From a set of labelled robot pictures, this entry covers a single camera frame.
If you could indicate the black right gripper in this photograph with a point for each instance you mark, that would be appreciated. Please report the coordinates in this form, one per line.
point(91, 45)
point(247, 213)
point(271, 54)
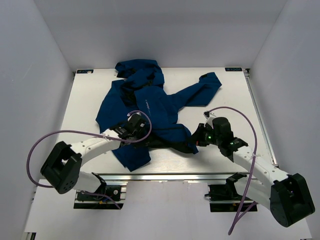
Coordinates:
point(197, 136)

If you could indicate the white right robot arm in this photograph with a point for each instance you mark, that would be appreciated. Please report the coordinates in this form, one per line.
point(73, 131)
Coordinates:
point(287, 196)

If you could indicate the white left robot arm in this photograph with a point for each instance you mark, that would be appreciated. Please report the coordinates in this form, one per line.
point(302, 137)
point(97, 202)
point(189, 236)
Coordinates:
point(62, 168)

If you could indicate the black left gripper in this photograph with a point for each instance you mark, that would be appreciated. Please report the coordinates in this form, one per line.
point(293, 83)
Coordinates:
point(144, 142)

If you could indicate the blue zip-up jacket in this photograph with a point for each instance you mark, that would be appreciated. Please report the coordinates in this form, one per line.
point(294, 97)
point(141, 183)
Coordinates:
point(140, 86)

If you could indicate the right blue table label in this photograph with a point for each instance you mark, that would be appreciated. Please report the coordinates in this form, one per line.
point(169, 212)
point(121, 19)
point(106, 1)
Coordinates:
point(233, 69)

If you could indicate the aluminium table front rail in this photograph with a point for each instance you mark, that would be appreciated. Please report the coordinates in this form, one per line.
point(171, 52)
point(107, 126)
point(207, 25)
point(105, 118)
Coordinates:
point(165, 177)

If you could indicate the left blue table label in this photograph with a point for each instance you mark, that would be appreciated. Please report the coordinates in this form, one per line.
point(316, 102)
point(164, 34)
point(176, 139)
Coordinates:
point(84, 71)

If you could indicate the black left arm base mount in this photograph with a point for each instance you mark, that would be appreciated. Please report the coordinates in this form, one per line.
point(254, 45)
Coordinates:
point(109, 196)

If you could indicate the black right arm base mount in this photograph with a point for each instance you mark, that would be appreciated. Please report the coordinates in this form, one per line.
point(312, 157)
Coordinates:
point(223, 198)

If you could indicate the blue table label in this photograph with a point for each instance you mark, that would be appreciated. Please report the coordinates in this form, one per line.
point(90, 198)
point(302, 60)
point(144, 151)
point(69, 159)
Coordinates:
point(233, 69)
point(84, 71)

